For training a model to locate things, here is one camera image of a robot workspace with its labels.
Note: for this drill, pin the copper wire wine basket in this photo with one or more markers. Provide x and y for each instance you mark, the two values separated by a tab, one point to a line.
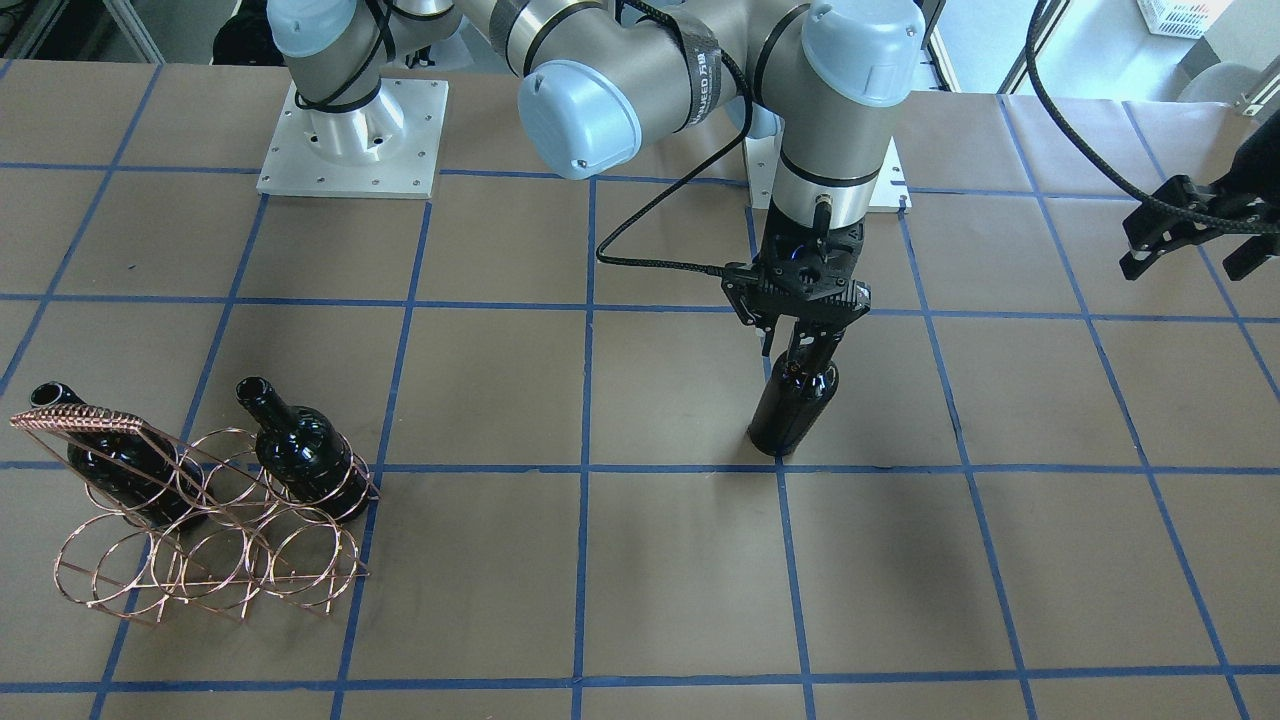
241	539

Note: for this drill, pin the white plastic crate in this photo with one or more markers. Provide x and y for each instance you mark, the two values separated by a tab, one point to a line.
1180	19

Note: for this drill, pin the dark bottle in basket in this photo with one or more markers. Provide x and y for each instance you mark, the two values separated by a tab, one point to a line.
144	473
300	449

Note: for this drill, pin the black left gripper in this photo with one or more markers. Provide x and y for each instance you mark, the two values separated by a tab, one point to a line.
1262	172

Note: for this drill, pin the dark glass wine bottle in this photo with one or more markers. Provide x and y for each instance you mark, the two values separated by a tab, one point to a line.
792	400

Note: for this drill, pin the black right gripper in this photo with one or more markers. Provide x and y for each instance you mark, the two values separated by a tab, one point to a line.
806	345

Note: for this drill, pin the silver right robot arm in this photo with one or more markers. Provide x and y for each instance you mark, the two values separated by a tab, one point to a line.
593	93

